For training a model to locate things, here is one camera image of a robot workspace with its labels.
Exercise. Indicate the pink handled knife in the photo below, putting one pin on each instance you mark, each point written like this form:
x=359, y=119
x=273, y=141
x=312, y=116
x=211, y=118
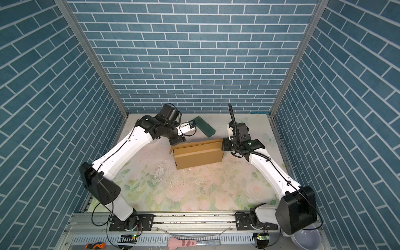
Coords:
x=174, y=243

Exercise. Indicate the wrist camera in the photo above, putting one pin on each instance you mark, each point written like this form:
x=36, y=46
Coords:
x=187, y=129
x=230, y=132

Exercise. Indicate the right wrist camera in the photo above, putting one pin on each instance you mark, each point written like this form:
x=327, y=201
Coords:
x=230, y=132

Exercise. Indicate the brown cardboard box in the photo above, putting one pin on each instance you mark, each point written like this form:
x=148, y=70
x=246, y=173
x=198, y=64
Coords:
x=188, y=155

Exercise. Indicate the orange black screwdriver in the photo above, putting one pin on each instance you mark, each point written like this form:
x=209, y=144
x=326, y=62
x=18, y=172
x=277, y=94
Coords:
x=95, y=246

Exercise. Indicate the dark green flat block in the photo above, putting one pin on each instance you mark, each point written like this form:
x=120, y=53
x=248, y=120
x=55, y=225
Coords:
x=204, y=126

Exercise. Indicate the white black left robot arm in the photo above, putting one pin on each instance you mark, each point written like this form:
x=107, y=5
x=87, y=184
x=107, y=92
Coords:
x=98, y=177

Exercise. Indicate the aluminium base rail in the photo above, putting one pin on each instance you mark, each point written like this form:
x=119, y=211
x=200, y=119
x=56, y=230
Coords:
x=233, y=229

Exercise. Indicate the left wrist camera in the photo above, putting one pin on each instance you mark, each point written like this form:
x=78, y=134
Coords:
x=187, y=129

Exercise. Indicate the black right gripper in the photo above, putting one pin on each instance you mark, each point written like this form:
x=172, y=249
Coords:
x=225, y=142

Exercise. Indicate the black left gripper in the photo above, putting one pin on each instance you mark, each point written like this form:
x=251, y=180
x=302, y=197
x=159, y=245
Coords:
x=177, y=140

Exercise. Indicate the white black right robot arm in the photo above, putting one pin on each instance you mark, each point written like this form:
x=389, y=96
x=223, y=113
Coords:
x=297, y=204

